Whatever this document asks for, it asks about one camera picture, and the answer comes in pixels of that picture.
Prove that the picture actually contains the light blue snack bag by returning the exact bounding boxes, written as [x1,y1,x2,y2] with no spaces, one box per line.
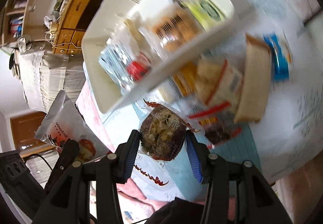
[133,102,261,202]

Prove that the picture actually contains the round oat cookie packet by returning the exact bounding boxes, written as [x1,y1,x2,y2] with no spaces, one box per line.
[133,97,205,193]

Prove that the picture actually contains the white red snack bag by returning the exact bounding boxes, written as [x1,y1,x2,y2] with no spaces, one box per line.
[35,90,109,163]

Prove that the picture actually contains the sandwich bread packet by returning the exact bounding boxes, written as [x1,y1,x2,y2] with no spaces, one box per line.
[234,34,272,123]

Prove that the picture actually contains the brown wooden door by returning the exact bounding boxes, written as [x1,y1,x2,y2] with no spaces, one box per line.
[10,111,53,157]

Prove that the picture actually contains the lace covered piano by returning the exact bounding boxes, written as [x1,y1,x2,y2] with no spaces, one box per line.
[16,42,85,113]

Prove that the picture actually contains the blue biscuit packet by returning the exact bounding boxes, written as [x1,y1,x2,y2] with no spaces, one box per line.
[263,32,293,82]

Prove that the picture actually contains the green snack packet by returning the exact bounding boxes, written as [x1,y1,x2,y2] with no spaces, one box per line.
[172,0,226,30]

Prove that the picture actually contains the white plastic storage bin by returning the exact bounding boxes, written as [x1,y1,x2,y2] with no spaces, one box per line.
[82,0,252,114]

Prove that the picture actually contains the floral blue tablecloth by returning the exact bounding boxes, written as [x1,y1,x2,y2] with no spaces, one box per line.
[76,0,323,202]

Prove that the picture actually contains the wooden desk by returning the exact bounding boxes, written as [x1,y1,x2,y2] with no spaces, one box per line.
[51,0,103,55]

